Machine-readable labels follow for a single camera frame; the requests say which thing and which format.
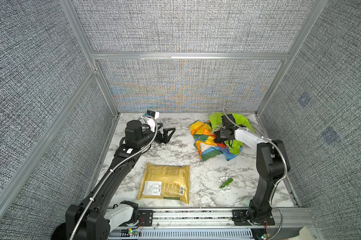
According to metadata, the multicolour zippered cloth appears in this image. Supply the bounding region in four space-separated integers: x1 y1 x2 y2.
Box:
190 121 243 162

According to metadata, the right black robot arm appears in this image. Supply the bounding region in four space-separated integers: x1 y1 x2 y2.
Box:
210 114 290 225

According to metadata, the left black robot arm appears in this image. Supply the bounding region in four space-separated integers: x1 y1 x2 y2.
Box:
61 115 175 240

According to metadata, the lime green cloth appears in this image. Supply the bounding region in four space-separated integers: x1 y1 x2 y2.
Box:
208 112 255 160

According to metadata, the grey cloth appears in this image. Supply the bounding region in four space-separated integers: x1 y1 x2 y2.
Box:
249 121 269 138

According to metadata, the gold foil snack package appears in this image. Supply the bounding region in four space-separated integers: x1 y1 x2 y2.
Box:
137 163 190 205

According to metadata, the green clear candy wrapper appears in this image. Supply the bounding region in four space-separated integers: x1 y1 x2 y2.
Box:
219 177 233 191

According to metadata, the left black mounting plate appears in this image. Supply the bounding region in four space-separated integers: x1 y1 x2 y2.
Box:
120 210 153 228

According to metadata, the black mounting plate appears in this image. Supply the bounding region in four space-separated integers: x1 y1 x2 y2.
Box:
231 209 275 227
120 210 153 228

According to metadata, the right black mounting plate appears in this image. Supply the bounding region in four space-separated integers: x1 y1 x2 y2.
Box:
231 209 275 227

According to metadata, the black round object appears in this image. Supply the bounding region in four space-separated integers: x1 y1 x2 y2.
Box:
50 223 67 240

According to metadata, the left silver conduit cable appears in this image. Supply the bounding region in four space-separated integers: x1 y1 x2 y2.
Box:
68 114 159 240

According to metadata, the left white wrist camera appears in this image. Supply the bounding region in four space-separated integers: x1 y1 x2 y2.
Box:
146 110 159 120

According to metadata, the white slotted cable duct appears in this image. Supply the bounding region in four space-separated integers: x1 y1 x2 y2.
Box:
108 229 254 240

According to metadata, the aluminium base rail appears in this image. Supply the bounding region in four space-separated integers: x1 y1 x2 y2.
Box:
108 206 322 240

